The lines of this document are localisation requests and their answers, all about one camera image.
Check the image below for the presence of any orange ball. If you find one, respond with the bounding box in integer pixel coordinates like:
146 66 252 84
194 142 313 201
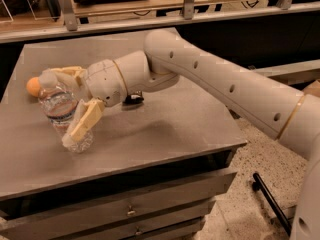
26 77 41 97

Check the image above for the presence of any drawer metal knob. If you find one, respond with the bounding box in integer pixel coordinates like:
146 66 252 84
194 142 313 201
127 206 136 217
135 227 143 236

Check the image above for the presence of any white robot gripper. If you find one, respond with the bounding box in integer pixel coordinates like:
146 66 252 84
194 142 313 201
39 60 127 148

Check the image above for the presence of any upper drawer metal knob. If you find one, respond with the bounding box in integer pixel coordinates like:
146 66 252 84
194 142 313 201
127 206 136 217

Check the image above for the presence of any metal railing frame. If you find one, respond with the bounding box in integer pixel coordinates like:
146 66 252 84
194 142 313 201
0 0 320 44

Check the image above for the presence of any black metal rod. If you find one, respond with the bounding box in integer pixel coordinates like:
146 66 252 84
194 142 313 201
252 172 292 236

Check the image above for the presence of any lower drawer metal knob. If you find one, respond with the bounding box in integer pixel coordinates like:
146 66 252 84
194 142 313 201
135 227 143 236

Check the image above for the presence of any black snack bar wrapper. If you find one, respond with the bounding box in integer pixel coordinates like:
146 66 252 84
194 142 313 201
123 91 144 105

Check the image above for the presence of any clear plastic water bottle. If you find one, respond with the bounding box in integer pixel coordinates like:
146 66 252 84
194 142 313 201
38 72 78 138

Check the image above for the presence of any grey drawer cabinet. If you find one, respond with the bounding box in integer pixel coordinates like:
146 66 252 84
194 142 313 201
0 33 244 240

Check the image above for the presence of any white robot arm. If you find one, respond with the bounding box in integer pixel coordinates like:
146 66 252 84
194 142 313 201
39 30 320 240

